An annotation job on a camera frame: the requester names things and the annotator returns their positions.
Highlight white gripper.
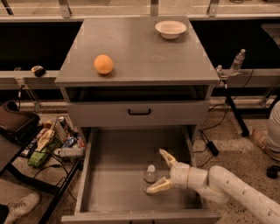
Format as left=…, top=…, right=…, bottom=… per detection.
left=146, top=149, right=190, bottom=194

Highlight clear plastic water bottle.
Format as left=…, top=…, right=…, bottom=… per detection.
left=143, top=164, right=158, bottom=191

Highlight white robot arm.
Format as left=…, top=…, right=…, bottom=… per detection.
left=146, top=149, right=280, bottom=224

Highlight open grey bottom drawer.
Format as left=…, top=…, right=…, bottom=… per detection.
left=61, top=126, right=221, bottom=224

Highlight closed grey middle drawer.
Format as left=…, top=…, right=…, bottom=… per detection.
left=66, top=101, right=209, bottom=128

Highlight lying plastic bottle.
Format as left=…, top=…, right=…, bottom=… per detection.
left=54, top=148, right=84, bottom=158

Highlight grey drawer cabinet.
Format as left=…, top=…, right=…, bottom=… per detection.
left=55, top=17, right=218, bottom=137

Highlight water bottle on ledge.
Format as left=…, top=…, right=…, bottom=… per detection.
left=229, top=49, right=246, bottom=75

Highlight black power adapter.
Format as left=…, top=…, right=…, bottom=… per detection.
left=207, top=141, right=219, bottom=156

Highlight black stand leg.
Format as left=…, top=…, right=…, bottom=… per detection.
left=225, top=87, right=249, bottom=137

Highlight tan shoe right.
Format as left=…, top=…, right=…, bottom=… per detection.
left=252, top=129, right=280, bottom=161

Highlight black object on floor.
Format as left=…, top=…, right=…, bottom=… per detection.
left=266, top=165, right=280, bottom=179

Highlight person leg light trousers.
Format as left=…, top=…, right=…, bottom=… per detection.
left=267, top=101, right=280, bottom=153

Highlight soda can in basket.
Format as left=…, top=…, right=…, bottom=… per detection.
left=58, top=116, right=69, bottom=130

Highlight orange fruit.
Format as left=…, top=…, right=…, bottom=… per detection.
left=94, top=54, right=114, bottom=74

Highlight green snack bag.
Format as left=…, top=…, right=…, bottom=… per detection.
left=28, top=148, right=49, bottom=168

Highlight white bowl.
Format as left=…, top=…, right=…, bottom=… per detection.
left=155, top=20, right=187, bottom=39

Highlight white sneaker bottom left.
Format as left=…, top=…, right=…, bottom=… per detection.
left=0, top=192, right=40, bottom=224

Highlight black metal cart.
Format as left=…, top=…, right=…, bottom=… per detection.
left=0, top=136, right=81, bottom=224

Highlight small black yellow device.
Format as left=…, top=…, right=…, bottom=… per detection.
left=31, top=66, right=46, bottom=77

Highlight black drawer handle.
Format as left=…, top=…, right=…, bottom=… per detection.
left=128, top=108, right=151, bottom=116

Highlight wire basket of snacks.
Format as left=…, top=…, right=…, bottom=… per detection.
left=21, top=115, right=86, bottom=158

